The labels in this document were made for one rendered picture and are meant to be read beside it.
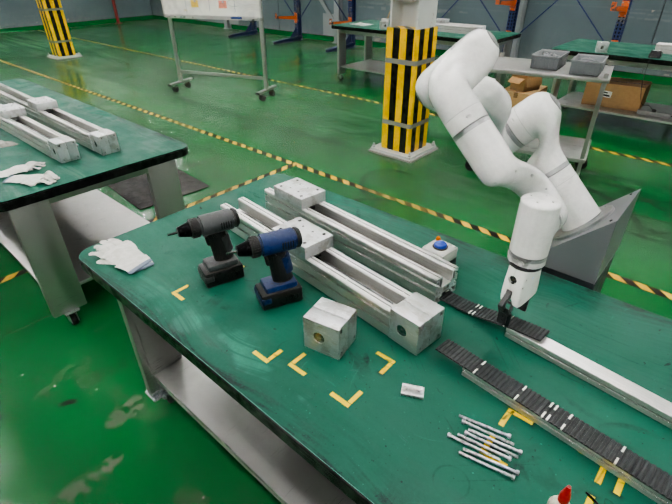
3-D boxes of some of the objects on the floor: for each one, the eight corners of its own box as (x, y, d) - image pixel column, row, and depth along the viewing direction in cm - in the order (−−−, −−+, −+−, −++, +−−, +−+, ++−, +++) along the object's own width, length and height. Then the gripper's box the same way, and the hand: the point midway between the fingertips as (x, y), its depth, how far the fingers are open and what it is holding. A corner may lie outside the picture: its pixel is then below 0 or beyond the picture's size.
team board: (168, 93, 653) (135, -76, 548) (190, 85, 692) (162, -74, 587) (261, 103, 605) (245, -80, 501) (279, 94, 645) (267, -77, 540)
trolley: (585, 168, 411) (623, 46, 357) (579, 191, 371) (619, 57, 316) (471, 149, 454) (488, 37, 400) (454, 168, 414) (470, 46, 360)
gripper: (529, 238, 114) (515, 295, 124) (491, 266, 104) (479, 324, 114) (559, 250, 110) (542, 308, 119) (522, 280, 100) (506, 340, 109)
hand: (512, 312), depth 116 cm, fingers open, 8 cm apart
